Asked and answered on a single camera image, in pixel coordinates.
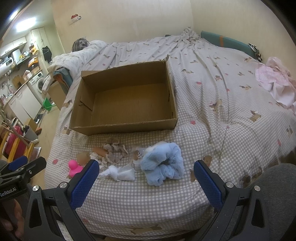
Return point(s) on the white folded duvet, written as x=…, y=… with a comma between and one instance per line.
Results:
x=69, y=65

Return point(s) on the checkered dog-print bedsheet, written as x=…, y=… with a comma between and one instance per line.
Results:
x=225, y=118

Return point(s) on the blue fluffy plush scrunchie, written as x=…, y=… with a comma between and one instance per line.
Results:
x=162, y=161

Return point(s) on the yellow wooden chair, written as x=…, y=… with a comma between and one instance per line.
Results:
x=13, y=144

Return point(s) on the white kitchen cabinet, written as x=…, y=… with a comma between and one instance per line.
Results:
x=22, y=105

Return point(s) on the beige lace scrunchie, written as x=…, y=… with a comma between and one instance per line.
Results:
x=115, y=151

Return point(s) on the open brown cardboard box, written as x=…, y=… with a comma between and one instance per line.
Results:
x=125, y=99

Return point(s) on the pink crumpled cloth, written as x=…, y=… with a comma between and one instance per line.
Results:
x=278, y=81

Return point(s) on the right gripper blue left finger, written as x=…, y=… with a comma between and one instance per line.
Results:
x=47, y=207

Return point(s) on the person's left hand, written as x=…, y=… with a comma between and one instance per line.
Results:
x=12, y=218

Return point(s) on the teal bolster pillow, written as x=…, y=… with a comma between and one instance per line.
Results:
x=227, y=42

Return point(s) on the clear googly-eye toy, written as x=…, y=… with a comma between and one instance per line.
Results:
x=137, y=155

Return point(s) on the orange tan soft piece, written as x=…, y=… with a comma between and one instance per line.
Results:
x=100, y=151

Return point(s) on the green dustpan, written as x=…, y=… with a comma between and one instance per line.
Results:
x=47, y=104

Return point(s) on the white washing machine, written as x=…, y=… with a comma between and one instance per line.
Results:
x=35, y=84

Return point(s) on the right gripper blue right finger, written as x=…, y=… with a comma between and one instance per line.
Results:
x=240, y=213

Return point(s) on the grey striped plush toy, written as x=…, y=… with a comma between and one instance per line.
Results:
x=80, y=44

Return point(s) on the pink rubber duck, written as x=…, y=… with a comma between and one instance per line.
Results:
x=74, y=168

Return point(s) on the brown bedside cardboard box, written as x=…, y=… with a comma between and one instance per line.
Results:
x=58, y=92

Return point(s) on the beige translucent soft piece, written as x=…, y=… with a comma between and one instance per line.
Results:
x=83, y=158

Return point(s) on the black hanging garment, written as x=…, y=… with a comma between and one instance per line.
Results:
x=47, y=54

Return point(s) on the white knotted cloth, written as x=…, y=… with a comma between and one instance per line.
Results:
x=125, y=173

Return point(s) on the red wall decoration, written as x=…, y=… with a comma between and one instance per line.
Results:
x=74, y=18

